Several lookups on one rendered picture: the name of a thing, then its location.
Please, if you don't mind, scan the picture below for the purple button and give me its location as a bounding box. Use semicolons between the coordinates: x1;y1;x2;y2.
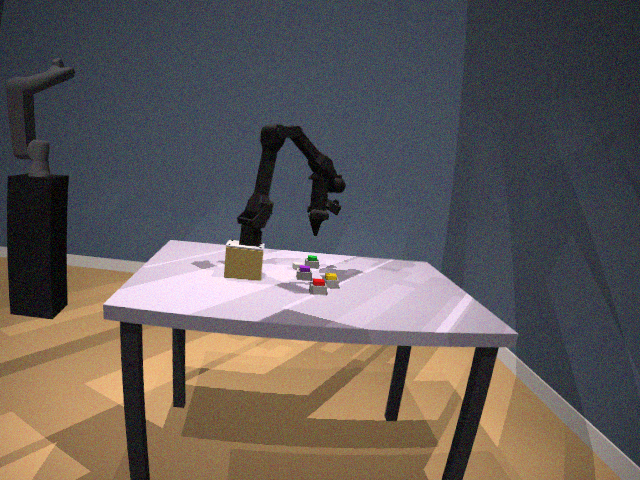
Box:
296;265;312;281

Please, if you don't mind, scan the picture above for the yellow button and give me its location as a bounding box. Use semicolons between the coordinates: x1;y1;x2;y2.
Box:
322;273;339;289

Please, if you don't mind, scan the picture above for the red button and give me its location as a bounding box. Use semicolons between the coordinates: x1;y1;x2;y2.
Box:
309;278;327;296

